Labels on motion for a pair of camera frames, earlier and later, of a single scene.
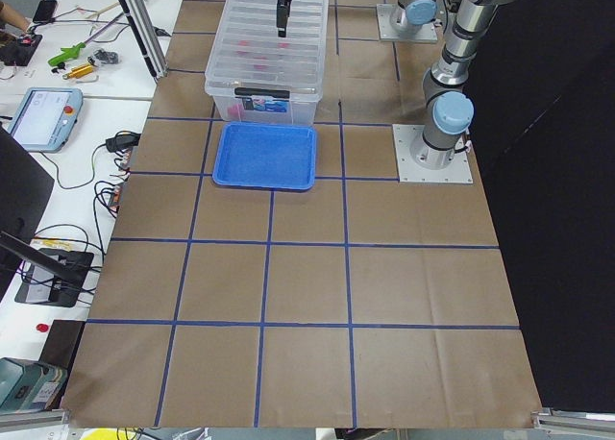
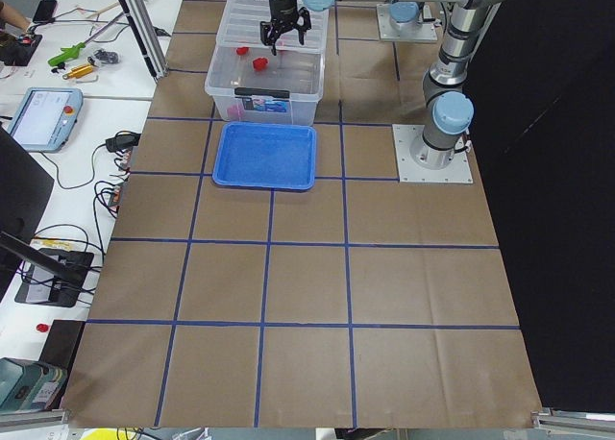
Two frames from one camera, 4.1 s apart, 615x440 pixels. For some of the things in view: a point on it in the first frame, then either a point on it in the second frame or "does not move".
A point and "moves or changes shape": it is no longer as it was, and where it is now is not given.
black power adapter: (122, 140) does not move
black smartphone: (44, 12) does not move
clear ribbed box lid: (249, 53) moves or changes shape
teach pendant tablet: (45, 118) does not move
